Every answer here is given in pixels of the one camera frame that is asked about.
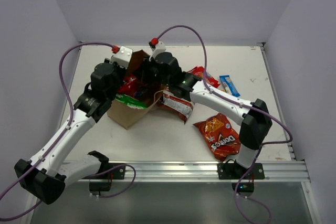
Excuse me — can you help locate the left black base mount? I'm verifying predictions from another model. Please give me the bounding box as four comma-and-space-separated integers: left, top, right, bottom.
80, 164, 133, 200

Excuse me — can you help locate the blue snack bar wrapper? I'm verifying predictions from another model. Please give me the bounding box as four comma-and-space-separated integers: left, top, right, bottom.
219, 75, 240, 98

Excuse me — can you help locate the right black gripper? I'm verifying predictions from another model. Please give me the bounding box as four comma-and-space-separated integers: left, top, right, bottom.
132, 55, 172, 88

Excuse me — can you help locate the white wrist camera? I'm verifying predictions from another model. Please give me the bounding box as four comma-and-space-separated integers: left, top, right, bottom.
110, 46, 133, 69
149, 38, 166, 61

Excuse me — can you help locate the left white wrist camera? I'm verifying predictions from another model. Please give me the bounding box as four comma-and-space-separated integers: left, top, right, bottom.
110, 46, 133, 69

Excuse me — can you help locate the green snack bag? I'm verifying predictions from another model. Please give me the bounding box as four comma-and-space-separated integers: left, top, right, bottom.
115, 94, 147, 110

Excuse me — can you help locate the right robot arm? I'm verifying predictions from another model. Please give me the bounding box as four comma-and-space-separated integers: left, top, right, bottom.
134, 52, 272, 178

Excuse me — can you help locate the aluminium front rail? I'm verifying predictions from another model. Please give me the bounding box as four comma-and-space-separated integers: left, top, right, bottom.
33, 161, 310, 183

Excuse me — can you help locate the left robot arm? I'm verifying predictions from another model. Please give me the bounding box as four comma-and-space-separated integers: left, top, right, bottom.
14, 62, 127, 205

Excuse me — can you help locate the red fruit gummies bag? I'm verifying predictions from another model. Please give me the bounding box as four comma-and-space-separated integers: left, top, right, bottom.
188, 66, 220, 88

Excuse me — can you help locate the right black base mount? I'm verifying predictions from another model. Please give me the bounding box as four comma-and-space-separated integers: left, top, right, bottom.
217, 159, 266, 197

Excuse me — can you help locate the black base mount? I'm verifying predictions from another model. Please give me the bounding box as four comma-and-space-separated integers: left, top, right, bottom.
80, 164, 133, 200
217, 159, 266, 197

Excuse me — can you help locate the red patterned snack bag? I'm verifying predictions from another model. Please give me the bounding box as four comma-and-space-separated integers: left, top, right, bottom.
118, 76, 147, 99

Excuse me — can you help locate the red Doritos chip bag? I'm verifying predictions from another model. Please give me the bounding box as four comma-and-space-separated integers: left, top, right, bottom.
157, 88, 195, 124

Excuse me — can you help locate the brown paper bag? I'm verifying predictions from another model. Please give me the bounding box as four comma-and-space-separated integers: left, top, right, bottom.
107, 49, 167, 130

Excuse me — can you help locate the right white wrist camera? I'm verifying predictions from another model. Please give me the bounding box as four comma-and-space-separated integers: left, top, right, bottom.
149, 38, 166, 61

